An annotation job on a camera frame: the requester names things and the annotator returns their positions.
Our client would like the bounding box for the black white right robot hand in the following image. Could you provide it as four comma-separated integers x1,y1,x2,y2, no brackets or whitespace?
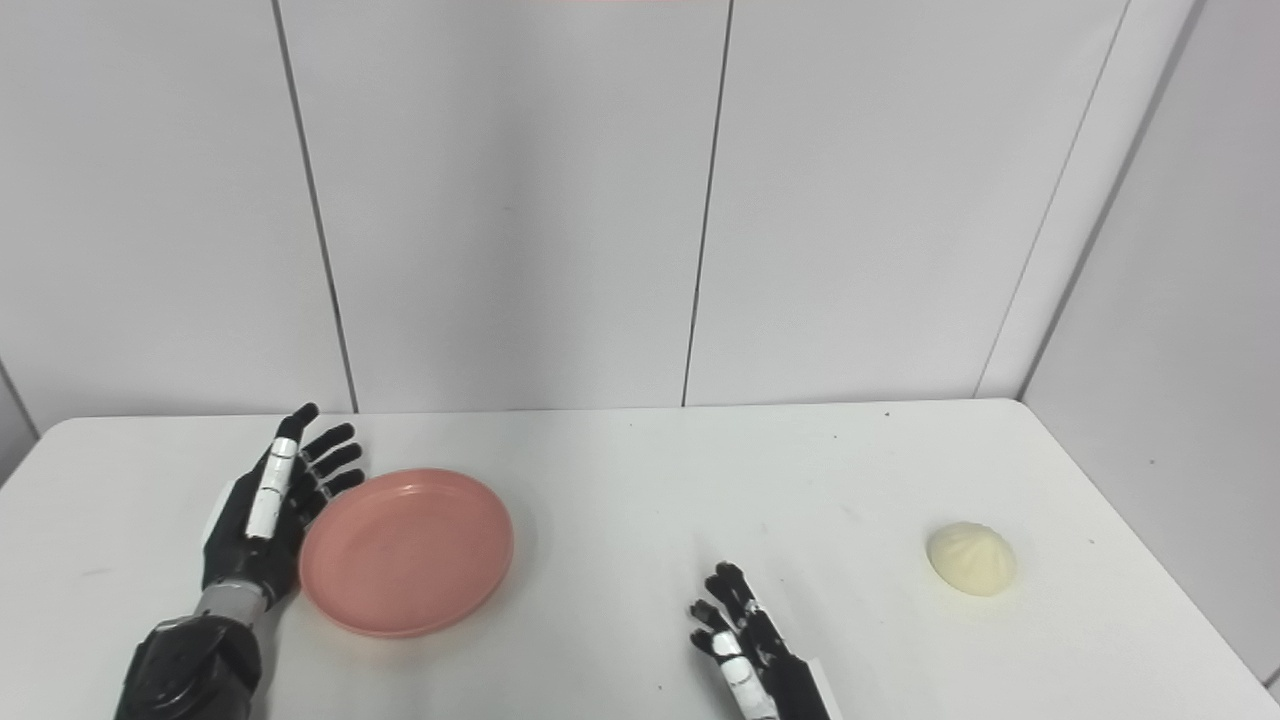
688,562,831,720

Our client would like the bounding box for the cream steamed bun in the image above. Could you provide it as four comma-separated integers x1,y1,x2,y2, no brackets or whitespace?
926,521,1018,598

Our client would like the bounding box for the pink round plate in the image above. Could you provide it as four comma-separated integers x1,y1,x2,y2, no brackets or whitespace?
298,468,515,639

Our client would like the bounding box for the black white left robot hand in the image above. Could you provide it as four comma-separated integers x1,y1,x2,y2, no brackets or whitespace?
202,403,366,606

